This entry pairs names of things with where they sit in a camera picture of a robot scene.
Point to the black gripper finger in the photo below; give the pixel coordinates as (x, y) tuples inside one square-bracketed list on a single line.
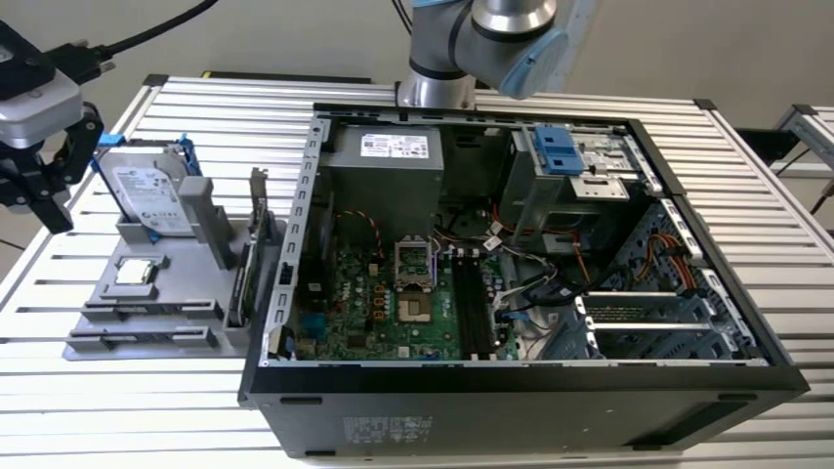
[(55, 210), (16, 181)]

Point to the dark RAM stick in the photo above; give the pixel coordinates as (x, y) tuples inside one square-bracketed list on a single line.
[(143, 337), (150, 309)]

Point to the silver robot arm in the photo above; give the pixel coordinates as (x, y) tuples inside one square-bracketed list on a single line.
[(450, 44)]

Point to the black RAM slot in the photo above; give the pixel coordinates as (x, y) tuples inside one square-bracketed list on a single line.
[(471, 303), (463, 303), (480, 303)]

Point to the hard disk in blue carrier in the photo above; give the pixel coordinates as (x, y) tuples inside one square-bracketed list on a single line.
[(147, 190)]

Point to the silver CPU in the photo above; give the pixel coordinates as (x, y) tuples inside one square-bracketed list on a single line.
[(135, 271)]

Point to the grey parts rack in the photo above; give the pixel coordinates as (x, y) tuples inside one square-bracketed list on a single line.
[(188, 273)]

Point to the green graphics card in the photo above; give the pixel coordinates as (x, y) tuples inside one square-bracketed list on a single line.
[(246, 273)]

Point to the blue expansion slot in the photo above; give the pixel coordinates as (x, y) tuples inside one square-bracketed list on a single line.
[(312, 327)]

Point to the green motherboard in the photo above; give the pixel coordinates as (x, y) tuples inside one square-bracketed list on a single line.
[(351, 303)]

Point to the grey power supply unit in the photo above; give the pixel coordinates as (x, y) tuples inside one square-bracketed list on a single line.
[(384, 185)]

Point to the CPU socket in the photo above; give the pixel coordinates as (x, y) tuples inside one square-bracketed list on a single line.
[(415, 308)]

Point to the black PC case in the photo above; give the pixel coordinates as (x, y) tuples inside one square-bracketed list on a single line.
[(456, 420)]

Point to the blue plastic bay latch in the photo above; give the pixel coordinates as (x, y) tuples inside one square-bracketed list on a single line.
[(557, 151)]

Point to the perforated metal disk bay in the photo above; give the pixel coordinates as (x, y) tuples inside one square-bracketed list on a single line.
[(651, 326)]

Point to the black table bracket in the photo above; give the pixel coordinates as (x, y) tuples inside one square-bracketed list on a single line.
[(769, 144)]

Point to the aluminium frame table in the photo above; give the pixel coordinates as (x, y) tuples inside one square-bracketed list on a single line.
[(807, 122)]

